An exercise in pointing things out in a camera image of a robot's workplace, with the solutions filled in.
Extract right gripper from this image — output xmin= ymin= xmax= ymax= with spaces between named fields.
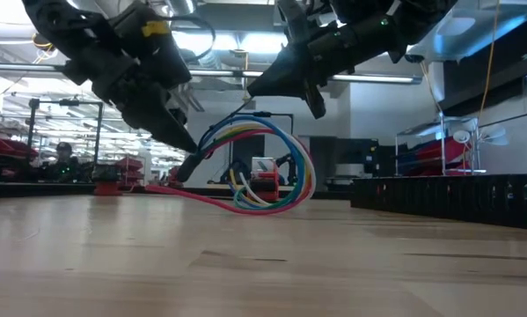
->
xmin=248 ymin=0 xmax=407 ymax=119

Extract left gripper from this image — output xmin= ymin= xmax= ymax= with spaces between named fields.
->
xmin=62 ymin=2 xmax=199 ymax=153

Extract green cable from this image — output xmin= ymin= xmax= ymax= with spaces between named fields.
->
xmin=199 ymin=121 xmax=311 ymax=211

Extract black slotted cable duct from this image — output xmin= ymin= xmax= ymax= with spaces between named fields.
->
xmin=349 ymin=173 xmax=527 ymax=232

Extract distant black robot station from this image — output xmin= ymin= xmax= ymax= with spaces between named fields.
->
xmin=208 ymin=111 xmax=300 ymax=187

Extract small red bin rack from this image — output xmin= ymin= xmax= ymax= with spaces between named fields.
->
xmin=168 ymin=165 xmax=184 ymax=187
xmin=114 ymin=157 xmax=146 ymax=187

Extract long ceiling light bar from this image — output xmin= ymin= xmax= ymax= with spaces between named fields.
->
xmin=0 ymin=63 xmax=423 ymax=85

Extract black spool on red base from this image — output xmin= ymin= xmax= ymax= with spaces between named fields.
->
xmin=91 ymin=165 xmax=123 ymax=196

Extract black cabinet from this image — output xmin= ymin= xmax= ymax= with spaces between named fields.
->
xmin=334 ymin=137 xmax=397 ymax=180

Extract person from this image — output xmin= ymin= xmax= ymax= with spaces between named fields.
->
xmin=51 ymin=141 xmax=82 ymax=177

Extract distant black robot arms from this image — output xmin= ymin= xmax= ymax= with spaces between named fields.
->
xmin=0 ymin=147 xmax=92 ymax=185

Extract metal shelf with red bins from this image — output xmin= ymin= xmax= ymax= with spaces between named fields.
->
xmin=393 ymin=114 xmax=488 ymax=177

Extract distant red bin rack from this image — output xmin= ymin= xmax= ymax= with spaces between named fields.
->
xmin=0 ymin=134 xmax=40 ymax=181

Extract white fan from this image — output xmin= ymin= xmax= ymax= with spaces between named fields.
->
xmin=450 ymin=117 xmax=509 ymax=149

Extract yellow hanging cord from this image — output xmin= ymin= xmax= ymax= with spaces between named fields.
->
xmin=477 ymin=0 xmax=502 ymax=127
xmin=241 ymin=48 xmax=251 ymax=92

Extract red mount with white box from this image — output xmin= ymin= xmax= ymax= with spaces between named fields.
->
xmin=250 ymin=157 xmax=280 ymax=203

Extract distant black gantry frame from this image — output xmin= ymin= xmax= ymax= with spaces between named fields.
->
xmin=26 ymin=97 xmax=106 ymax=165

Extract black aluminium table frame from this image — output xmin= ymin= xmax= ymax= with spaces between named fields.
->
xmin=0 ymin=181 xmax=355 ymax=202

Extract ceiling cord reel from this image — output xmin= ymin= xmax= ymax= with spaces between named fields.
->
xmin=31 ymin=31 xmax=55 ymax=61

